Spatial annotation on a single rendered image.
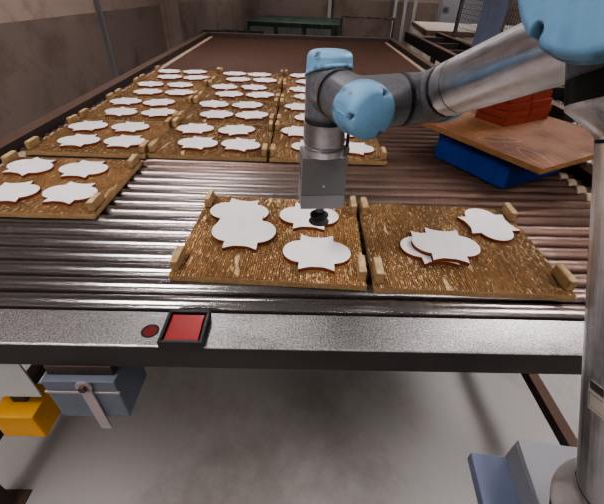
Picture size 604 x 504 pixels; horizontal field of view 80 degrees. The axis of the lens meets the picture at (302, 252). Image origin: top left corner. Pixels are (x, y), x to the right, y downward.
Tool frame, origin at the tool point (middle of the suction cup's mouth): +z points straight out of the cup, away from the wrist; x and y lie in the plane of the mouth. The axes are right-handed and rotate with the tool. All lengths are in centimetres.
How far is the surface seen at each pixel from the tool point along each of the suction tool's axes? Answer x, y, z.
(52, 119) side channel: -93, 97, 8
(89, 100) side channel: -125, 94, 8
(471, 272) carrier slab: 7.8, -32.8, 9.0
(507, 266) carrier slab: 6.2, -42.0, 9.0
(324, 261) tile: 3.7, -1.3, 8.0
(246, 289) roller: 8.3, 15.5, 11.1
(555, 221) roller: -15, -69, 11
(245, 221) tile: -11.6, 16.2, 7.0
